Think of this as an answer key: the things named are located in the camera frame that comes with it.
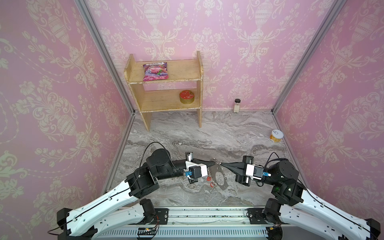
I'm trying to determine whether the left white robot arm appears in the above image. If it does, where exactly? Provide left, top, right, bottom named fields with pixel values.
left=56, top=147, right=216, bottom=240

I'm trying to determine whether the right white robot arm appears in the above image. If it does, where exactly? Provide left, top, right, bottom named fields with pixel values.
left=222, top=156, right=381, bottom=240

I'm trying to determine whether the orange fruit can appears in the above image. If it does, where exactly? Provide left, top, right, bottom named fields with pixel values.
left=270, top=129, right=284, bottom=143

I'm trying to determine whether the spice jar black lid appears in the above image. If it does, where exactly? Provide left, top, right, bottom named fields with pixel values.
left=234, top=99, right=241, bottom=113

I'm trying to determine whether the red gold round tin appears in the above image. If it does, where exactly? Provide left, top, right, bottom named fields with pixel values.
left=179, top=90, right=195, bottom=105

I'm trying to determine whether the pink snack bag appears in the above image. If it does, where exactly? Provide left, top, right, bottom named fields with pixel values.
left=143, top=62, right=169, bottom=82

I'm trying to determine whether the wooden two-tier shelf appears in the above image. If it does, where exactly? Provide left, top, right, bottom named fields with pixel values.
left=124, top=51, right=204, bottom=131

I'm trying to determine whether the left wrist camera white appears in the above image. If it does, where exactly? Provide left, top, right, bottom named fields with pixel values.
left=184, top=162, right=208, bottom=184

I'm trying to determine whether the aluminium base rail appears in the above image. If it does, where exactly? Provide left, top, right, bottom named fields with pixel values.
left=103, top=205, right=301, bottom=226

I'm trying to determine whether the aluminium corner post right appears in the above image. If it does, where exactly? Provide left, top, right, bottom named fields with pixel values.
left=271, top=0, right=347, bottom=114

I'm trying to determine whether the aluminium corner post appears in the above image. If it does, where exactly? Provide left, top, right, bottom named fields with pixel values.
left=271, top=0, right=347, bottom=114
left=74, top=0, right=136, bottom=115

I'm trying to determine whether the aluminium corner post left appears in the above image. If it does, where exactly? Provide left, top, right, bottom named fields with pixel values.
left=74, top=0, right=136, bottom=115

